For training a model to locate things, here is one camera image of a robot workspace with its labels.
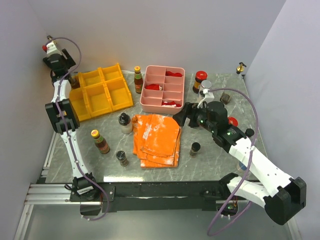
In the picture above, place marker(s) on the red sock compartment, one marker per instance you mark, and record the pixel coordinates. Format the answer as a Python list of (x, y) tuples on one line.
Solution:
[(173, 74), (153, 86)]

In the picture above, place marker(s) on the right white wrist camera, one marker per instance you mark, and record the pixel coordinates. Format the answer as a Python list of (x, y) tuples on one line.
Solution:
[(204, 95)]

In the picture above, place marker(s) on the dark brown jar back right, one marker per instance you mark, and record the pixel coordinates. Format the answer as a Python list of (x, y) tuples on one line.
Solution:
[(225, 98)]

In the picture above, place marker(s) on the red lid jar right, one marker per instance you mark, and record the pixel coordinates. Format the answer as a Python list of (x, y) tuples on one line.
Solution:
[(233, 121)]

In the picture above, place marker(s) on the white bottle black cap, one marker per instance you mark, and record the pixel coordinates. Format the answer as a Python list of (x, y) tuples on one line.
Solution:
[(125, 123)]

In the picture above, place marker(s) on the brass clamp right wall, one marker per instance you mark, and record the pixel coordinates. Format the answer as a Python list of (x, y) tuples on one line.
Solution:
[(240, 68)]

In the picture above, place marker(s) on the silver lid glass jar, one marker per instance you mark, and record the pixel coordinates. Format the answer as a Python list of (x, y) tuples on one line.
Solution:
[(205, 84)]

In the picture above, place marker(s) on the pink divided tray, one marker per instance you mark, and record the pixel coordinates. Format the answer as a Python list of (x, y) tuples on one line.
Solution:
[(172, 90)]

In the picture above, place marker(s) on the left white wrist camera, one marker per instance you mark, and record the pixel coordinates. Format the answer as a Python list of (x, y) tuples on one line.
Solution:
[(51, 48)]

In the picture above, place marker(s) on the aluminium frame rail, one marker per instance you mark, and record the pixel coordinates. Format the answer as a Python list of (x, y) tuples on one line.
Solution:
[(47, 194)]

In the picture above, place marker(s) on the red sock top compartment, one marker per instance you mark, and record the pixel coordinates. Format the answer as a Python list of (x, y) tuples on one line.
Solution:
[(173, 74)]

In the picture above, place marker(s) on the sauce bottle yellow cap back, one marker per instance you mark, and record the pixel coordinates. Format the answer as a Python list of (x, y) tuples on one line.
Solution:
[(138, 80)]

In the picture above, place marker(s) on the orange tie-dye cloth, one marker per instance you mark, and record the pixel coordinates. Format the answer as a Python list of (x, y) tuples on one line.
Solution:
[(156, 140)]

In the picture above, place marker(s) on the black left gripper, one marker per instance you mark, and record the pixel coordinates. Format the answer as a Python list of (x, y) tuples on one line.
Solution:
[(69, 61)]

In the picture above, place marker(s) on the dark spice jar right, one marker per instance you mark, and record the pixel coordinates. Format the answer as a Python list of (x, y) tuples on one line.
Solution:
[(195, 147)]

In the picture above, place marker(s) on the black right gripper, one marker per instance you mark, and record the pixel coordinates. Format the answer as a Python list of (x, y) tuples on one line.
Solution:
[(189, 110)]

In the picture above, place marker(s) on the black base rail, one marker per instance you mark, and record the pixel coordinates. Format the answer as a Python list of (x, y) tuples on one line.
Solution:
[(143, 196)]

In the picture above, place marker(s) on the dark spice shaker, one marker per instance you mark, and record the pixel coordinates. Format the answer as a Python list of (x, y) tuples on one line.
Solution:
[(122, 158)]

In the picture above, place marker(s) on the red lid sauce jar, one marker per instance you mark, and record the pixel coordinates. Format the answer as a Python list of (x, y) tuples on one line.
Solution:
[(200, 76)]

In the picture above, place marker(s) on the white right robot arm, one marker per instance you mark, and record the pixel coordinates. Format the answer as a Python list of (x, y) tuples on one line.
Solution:
[(281, 195)]

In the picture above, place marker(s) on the yellow plastic bin organizer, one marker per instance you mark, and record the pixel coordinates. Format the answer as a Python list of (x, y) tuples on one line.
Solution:
[(100, 92)]

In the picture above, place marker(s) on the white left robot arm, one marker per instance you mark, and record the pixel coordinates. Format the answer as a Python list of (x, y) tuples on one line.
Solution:
[(65, 122)]

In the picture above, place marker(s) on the red white sock bottom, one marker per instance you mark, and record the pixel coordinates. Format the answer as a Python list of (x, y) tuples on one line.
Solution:
[(171, 104)]

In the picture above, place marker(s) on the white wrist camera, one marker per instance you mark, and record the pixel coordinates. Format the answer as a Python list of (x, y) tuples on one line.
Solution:
[(51, 48), (204, 95)]

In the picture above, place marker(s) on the sauce bottle green label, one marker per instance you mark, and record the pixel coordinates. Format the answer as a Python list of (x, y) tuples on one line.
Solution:
[(100, 142)]

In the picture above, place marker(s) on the red sock middle compartment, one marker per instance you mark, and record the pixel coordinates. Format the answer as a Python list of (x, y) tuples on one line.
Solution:
[(153, 86)]

